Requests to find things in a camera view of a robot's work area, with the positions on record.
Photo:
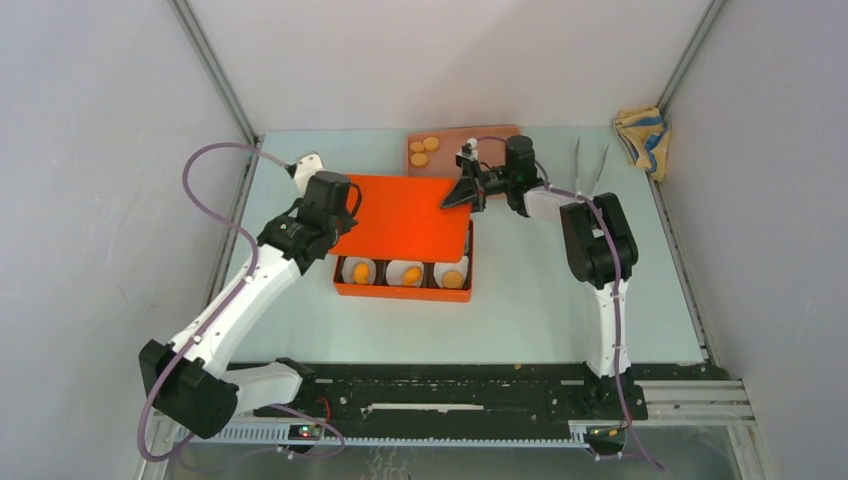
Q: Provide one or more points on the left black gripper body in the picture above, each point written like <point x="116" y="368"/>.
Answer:
<point x="344" y="222"/>

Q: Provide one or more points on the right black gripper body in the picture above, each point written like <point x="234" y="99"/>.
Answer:
<point x="480" y="183"/>

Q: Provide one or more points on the pink cookie tray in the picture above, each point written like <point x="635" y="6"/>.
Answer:
<point x="433" y="153"/>

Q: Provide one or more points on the orange fish cookie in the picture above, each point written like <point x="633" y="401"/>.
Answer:
<point x="361" y="274"/>
<point x="411" y="277"/>

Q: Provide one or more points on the orange box lid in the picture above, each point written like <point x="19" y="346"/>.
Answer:
<point x="401" y="218"/>

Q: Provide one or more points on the orange compartment box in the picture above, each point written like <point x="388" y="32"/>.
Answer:
<point x="428" y="291"/>

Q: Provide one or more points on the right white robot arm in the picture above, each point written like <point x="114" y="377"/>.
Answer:
<point x="600" y="247"/>

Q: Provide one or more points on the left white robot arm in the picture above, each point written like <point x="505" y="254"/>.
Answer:
<point x="187" y="378"/>

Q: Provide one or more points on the white paper cup liner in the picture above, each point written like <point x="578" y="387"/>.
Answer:
<point x="462" y="265"/>
<point x="348" y="265"/>
<point x="395" y="268"/>

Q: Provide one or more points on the yellow blue cloth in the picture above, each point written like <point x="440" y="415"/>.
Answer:
<point x="645" y="137"/>

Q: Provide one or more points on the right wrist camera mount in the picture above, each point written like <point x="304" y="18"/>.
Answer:
<point x="468" y="152"/>

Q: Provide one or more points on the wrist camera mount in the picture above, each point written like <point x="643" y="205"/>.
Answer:
<point x="303" y="169"/>
<point x="468" y="152"/>

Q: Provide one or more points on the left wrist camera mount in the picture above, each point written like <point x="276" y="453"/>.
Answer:
<point x="303" y="169"/>

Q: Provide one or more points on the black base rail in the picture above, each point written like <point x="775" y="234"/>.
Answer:
<point x="482" y="402"/>

